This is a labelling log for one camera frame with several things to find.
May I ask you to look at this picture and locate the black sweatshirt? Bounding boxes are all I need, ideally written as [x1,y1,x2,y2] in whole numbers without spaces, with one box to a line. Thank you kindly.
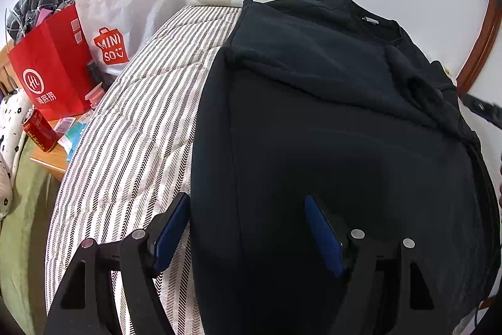
[190,0,500,335]

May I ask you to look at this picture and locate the wooden nightstand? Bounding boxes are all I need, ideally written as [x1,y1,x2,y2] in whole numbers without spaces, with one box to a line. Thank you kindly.
[29,111,95,182]

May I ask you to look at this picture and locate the wooden door frame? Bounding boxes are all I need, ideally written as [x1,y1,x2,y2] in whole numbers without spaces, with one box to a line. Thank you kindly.
[455,0,502,98]

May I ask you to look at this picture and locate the white pink label packet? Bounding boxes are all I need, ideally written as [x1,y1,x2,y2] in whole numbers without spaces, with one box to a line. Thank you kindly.
[53,118,77,135]

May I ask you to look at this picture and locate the white plastic bag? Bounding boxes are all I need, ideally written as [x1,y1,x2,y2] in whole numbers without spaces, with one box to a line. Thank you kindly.
[74,0,165,78]

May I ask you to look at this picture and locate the red paper bag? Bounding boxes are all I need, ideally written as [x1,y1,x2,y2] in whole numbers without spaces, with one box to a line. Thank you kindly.
[8,3,103,122]

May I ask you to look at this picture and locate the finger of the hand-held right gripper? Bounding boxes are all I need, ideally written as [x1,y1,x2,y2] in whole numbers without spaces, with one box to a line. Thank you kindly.
[457,94,502,127]

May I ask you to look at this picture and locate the small black bottle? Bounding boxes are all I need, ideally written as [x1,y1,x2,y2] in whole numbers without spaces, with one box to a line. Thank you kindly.
[86,60,103,84]

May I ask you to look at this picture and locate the wooden headboard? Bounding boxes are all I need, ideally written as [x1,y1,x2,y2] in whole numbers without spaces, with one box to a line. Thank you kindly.
[0,45,20,94]

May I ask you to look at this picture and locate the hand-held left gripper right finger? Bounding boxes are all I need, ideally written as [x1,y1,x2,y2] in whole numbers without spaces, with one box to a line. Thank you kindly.
[304,194,450,335]

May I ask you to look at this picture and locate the blue small boxes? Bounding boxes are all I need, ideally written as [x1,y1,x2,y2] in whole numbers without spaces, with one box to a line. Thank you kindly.
[59,125,88,162]

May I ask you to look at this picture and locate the green bed sheet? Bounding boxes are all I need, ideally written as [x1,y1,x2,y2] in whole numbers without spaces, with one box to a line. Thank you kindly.
[0,139,61,320]

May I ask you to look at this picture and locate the red soda can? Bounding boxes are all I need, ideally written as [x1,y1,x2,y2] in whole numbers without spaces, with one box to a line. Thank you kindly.
[23,109,59,153]

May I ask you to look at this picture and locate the small pink cap bottle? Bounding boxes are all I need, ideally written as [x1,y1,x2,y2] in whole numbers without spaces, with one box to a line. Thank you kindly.
[85,82,104,108]

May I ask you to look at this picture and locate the white floral pillow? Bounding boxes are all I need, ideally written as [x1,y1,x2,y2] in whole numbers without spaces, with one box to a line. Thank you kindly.
[0,89,36,220]

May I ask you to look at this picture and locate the grey plaid cloth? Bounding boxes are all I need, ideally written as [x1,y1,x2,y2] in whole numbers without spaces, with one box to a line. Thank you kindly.
[6,0,75,43]

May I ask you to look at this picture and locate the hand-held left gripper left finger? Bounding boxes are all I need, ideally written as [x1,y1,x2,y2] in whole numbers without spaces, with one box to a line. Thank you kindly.
[43,192,191,335]

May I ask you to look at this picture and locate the striped quilted mat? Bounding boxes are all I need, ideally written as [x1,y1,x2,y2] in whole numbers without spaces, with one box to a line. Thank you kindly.
[45,4,244,335]

